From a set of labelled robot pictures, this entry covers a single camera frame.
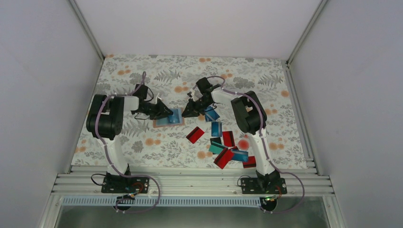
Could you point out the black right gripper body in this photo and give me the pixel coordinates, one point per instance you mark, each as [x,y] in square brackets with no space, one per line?
[198,108]

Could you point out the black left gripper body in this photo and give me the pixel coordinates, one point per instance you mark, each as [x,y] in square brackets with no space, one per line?
[154,112]

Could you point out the tan leather card holder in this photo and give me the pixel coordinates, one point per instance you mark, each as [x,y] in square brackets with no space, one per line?
[164,121]

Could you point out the light blue card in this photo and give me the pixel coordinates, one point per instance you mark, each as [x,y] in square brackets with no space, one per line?
[240,156]

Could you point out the blue card pile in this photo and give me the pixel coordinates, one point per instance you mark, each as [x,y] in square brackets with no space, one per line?
[210,114]
[173,119]

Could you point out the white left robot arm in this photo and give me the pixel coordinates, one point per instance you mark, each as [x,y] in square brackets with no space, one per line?
[106,117]

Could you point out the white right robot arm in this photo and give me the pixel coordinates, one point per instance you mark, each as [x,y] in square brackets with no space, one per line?
[249,115]

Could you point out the blue card middle upright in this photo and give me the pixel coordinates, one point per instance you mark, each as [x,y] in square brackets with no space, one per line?
[216,129]

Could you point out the red card near wallet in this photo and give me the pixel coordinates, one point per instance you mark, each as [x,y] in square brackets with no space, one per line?
[195,135]

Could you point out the black card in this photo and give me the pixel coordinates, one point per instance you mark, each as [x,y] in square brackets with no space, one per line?
[215,140]

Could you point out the teal green card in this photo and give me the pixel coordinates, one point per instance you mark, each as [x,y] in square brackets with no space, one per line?
[216,148]

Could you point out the red card centre upright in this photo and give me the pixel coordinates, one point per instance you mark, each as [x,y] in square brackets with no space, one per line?
[228,139]

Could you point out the red card lower centre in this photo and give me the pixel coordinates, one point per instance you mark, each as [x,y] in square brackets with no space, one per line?
[223,158]

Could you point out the red card bottom right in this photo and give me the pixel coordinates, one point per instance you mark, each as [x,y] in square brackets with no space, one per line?
[250,163]

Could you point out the floral patterned table mat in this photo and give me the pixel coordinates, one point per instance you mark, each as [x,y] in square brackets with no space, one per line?
[172,78]

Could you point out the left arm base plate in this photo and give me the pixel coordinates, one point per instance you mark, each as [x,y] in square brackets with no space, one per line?
[119,184]

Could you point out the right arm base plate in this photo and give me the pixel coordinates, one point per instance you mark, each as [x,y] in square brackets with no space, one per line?
[252,186]

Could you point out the perforated grey cable tray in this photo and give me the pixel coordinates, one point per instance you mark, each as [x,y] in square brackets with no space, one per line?
[164,201]

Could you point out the aluminium rail frame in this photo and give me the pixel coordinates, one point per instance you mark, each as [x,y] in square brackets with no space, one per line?
[192,181]

